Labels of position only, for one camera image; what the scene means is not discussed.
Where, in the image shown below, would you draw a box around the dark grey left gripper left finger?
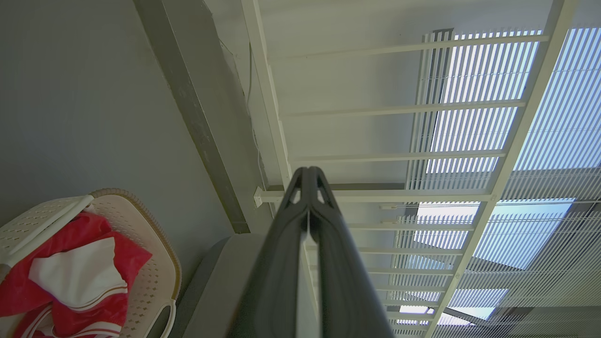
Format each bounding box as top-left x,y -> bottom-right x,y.
228,167 -> 309,338

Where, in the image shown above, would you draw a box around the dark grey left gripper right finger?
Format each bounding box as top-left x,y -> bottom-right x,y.
308,166 -> 395,338

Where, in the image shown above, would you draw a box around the cream perforated plastic laundry basket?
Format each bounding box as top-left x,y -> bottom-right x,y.
0,188 -> 182,338

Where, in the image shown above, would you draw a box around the raised grey concrete step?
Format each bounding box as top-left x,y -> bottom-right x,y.
133,0 -> 288,234

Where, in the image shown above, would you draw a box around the white metal railing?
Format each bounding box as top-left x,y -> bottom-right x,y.
242,0 -> 580,338

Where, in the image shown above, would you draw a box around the red and white sports garment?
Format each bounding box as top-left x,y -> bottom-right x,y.
0,211 -> 153,338

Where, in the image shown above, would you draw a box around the white slatted window blinds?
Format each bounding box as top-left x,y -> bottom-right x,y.
390,27 -> 601,338

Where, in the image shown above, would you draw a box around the grey cable on step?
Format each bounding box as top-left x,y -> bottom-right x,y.
219,40 -> 269,181

